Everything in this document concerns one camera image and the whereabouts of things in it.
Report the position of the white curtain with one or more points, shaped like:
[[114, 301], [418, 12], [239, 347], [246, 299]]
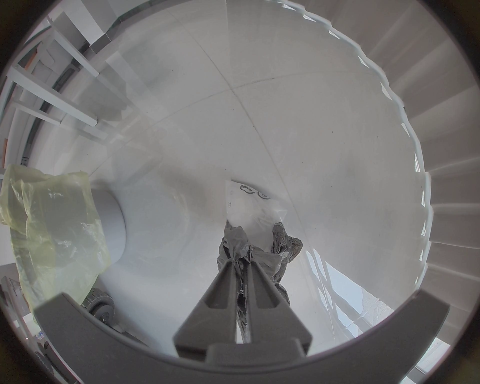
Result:
[[442, 131]]

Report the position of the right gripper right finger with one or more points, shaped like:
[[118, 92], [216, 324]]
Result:
[[275, 318]]

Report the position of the black plastic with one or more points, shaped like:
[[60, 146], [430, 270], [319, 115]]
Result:
[[234, 240]]

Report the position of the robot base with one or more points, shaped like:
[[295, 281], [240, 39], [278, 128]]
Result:
[[99, 307]]

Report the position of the grey and white chair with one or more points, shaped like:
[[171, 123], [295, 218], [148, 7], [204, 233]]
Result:
[[52, 94]]

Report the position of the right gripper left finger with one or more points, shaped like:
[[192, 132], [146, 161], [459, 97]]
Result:
[[208, 322]]

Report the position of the yellow plastic bag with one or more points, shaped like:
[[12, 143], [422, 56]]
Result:
[[56, 225]]

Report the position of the clear printed wrapper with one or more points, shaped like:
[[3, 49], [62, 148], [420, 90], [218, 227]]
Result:
[[247, 210]]

